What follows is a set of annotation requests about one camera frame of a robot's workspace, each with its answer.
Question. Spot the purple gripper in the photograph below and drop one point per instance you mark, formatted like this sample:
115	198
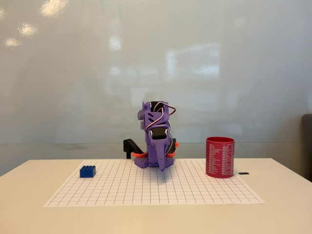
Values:
158	144

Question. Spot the blue toy brick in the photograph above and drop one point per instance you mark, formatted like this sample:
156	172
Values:
87	171

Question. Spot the purple robot arm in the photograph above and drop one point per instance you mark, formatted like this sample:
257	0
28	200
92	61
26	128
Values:
142	162

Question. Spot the red cup with white print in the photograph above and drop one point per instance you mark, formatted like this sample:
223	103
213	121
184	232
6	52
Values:
219	158

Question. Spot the white grid paper sheet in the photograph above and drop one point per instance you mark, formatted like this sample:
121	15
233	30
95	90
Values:
146	187

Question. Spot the dark grey chair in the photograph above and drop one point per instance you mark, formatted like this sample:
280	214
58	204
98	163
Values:
307	146

